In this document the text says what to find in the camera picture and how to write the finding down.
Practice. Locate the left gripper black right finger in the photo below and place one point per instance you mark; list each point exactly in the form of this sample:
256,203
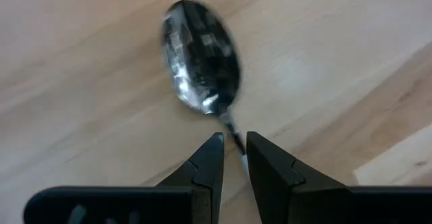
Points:
320,203

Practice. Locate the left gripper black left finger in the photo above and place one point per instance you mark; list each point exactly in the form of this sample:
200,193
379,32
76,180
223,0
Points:
168,203

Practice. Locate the all silver metal spoon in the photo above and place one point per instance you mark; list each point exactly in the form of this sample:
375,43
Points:
202,55

